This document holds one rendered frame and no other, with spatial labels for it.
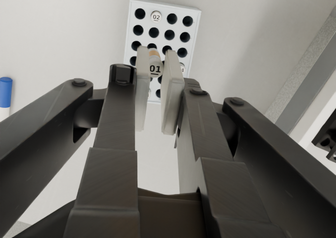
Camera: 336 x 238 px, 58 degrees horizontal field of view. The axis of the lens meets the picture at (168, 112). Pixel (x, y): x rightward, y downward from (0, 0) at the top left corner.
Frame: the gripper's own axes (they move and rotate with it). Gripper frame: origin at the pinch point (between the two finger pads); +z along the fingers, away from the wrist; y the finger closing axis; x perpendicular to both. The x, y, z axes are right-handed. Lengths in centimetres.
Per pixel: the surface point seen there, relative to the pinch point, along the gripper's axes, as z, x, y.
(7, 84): 22.0, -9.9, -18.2
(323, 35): 99, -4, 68
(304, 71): 99, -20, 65
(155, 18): 18.5, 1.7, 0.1
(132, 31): 20.0, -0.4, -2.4
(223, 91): 23.4, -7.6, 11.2
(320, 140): 12.3, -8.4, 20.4
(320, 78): 13.0, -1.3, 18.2
